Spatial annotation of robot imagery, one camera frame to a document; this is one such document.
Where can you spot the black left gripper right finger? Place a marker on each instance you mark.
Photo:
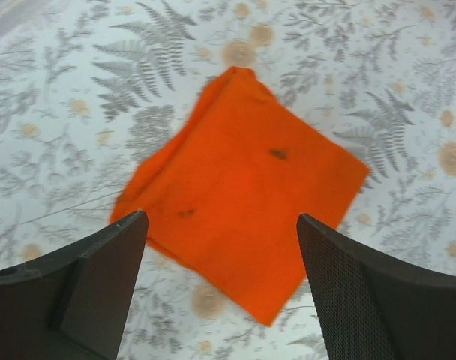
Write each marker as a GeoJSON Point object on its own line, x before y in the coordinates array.
{"type": "Point", "coordinates": [373, 306]}

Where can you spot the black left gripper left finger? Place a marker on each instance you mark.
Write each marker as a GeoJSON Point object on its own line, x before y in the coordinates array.
{"type": "Point", "coordinates": [73, 303]}

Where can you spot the orange t shirt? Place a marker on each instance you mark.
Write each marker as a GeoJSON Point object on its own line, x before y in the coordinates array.
{"type": "Point", "coordinates": [224, 195]}

